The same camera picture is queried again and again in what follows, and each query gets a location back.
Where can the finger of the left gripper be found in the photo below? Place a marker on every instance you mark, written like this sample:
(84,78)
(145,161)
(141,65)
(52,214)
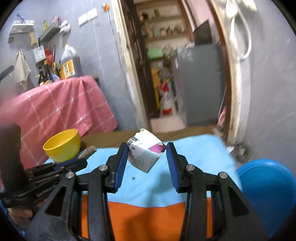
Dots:
(36,178)
(74,165)

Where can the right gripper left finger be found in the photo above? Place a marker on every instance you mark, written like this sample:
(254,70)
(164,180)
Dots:
(59,218)

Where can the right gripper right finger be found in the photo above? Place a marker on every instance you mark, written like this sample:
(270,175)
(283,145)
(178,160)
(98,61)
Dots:
(216,208)

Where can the brown cork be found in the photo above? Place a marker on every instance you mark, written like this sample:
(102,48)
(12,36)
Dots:
(87,153)

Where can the white carton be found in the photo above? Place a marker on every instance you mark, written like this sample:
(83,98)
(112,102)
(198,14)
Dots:
(144,150)

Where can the person's left hand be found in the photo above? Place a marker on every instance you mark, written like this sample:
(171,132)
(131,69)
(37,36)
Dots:
(21,217)

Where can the yellow plastic bowl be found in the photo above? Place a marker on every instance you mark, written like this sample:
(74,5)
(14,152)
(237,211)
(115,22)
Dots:
(63,146)

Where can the blue plastic basin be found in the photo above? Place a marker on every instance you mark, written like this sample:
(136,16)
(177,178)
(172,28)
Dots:
(270,188)

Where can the pink checked cloth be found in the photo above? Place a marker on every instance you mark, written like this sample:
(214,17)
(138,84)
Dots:
(44,111)

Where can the blue orange brown table cloth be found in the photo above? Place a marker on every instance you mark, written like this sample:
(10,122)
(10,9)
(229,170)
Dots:
(146,206)

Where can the large cooking oil jug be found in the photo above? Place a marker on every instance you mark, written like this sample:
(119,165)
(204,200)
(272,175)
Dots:
(70,65)

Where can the dark sauce bottle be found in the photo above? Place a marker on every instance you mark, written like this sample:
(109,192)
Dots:
(48,76)

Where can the hanging beige towel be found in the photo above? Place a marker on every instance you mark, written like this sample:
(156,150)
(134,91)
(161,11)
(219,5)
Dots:
(22,71)

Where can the red white sack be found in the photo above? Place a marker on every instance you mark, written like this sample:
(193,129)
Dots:
(167,101)

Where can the yellow bag in pantry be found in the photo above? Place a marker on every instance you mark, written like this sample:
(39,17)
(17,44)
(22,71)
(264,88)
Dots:
(156,83)

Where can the grey washing machine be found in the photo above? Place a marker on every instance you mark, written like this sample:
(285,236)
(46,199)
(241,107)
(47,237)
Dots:
(199,83)

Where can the green box on shelf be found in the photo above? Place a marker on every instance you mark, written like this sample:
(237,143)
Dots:
(155,53)

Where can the dark wooden door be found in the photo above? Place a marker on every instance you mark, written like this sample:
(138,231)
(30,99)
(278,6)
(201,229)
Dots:
(140,57)

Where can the wooden shelf unit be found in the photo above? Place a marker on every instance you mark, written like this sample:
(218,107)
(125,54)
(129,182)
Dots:
(165,21)

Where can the black monitor screen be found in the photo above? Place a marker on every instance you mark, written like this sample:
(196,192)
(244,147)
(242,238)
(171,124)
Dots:
(202,34)

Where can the white rubber gloves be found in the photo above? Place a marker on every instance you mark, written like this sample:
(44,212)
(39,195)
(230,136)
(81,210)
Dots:
(233,8)

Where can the wall rack shelf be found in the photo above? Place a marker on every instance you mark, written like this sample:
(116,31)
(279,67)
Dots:
(48,34)

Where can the white wall basket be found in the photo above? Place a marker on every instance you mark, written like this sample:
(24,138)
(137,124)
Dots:
(19,27)

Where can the white wall switch panel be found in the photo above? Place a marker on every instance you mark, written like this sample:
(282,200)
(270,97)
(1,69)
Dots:
(88,16)

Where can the orange wall hook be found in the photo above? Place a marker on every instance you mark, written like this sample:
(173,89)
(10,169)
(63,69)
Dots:
(106,7)

